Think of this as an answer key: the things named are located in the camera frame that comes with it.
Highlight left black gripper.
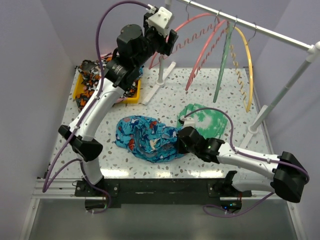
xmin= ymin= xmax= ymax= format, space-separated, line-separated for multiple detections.
xmin=134 ymin=13 xmax=178 ymax=68

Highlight pink plastic hanger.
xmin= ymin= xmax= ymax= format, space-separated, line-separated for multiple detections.
xmin=185 ymin=20 xmax=229 ymax=91
xmin=148 ymin=12 xmax=221 ymax=70

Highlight blue shark print shorts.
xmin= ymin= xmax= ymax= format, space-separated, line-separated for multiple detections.
xmin=115 ymin=115 xmax=184 ymax=163

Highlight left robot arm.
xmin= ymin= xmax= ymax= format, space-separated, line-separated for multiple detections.
xmin=58 ymin=7 xmax=178 ymax=196

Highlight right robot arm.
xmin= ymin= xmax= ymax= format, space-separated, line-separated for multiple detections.
xmin=177 ymin=126 xmax=310 ymax=203

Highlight green tie-dye shorts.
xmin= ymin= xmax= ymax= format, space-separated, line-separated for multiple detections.
xmin=177 ymin=103 xmax=228 ymax=139

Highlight green plastic hanger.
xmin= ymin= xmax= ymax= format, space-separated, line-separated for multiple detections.
xmin=213 ymin=22 xmax=234 ymax=103

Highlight yellow plastic hanger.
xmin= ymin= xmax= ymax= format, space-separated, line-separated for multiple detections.
xmin=229 ymin=27 xmax=254 ymax=113

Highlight white clothes rack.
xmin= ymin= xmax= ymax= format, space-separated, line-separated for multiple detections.
xmin=142 ymin=0 xmax=320 ymax=150

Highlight yellow plastic tray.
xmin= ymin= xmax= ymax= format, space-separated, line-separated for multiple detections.
xmin=72 ymin=74 xmax=141 ymax=104

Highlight camouflage pattern clothes pile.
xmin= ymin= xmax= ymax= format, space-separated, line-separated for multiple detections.
xmin=73 ymin=60 xmax=143 ymax=112

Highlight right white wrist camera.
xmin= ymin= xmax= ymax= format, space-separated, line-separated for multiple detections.
xmin=178 ymin=116 xmax=196 ymax=128

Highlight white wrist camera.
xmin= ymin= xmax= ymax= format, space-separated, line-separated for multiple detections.
xmin=147 ymin=6 xmax=174 ymax=32
xmin=178 ymin=116 xmax=196 ymax=128

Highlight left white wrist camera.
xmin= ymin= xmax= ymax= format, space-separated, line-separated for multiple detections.
xmin=147 ymin=6 xmax=174 ymax=32

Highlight black mounting base plate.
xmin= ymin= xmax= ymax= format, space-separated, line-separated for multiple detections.
xmin=74 ymin=170 xmax=252 ymax=210

